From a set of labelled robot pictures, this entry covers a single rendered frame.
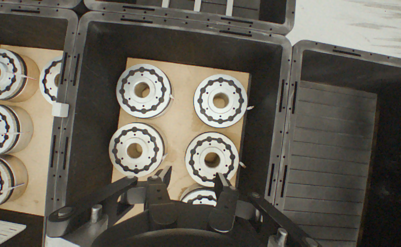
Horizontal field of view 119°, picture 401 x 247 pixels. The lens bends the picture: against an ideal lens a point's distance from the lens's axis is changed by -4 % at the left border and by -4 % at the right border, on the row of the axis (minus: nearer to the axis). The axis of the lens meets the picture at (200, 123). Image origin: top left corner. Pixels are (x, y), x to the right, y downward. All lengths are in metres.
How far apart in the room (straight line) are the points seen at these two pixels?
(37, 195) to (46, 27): 0.34
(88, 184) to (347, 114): 0.54
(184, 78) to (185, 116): 0.08
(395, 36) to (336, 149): 0.54
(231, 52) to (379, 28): 0.64
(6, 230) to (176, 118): 0.38
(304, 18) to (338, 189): 0.51
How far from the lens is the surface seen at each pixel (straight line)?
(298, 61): 0.24
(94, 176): 0.30
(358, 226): 0.52
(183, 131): 0.27
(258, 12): 0.39
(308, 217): 0.42
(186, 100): 0.28
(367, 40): 0.76
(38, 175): 0.46
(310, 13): 0.66
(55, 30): 0.35
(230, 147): 0.26
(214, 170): 0.25
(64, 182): 0.26
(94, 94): 0.26
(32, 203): 0.49
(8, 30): 0.43
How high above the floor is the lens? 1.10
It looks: 89 degrees down
